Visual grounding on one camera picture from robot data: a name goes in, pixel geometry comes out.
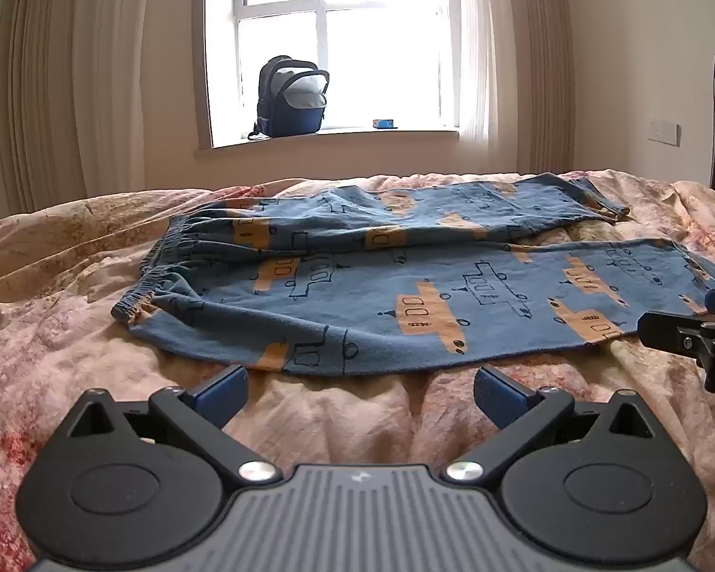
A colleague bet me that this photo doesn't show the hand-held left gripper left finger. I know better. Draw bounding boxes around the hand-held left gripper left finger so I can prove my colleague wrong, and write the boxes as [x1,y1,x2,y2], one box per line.
[52,365,282,485]

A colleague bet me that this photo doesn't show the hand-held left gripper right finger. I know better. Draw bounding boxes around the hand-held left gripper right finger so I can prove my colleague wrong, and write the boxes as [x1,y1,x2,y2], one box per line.
[444,363,669,483]

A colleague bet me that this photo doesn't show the blue patterned pants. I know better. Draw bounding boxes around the blue patterned pants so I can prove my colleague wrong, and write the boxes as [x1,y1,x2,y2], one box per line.
[110,173,715,378]

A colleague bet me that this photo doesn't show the pink floral bed blanket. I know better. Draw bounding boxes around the pink floral bed blanket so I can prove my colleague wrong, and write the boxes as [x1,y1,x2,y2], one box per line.
[0,168,715,572]

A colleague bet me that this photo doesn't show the beige curtain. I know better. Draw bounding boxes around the beige curtain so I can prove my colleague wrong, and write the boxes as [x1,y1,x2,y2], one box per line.
[0,0,212,215]
[456,0,576,176]

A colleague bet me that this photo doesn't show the dark blue backpack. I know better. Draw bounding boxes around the dark blue backpack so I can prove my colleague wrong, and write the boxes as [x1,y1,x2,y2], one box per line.
[248,56,331,142]

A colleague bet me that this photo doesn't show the white framed window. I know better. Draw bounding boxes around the white framed window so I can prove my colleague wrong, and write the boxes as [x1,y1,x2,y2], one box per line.
[192,0,462,153]

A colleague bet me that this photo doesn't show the white wall switch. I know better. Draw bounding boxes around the white wall switch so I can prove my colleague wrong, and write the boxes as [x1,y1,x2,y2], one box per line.
[647,120,681,146]

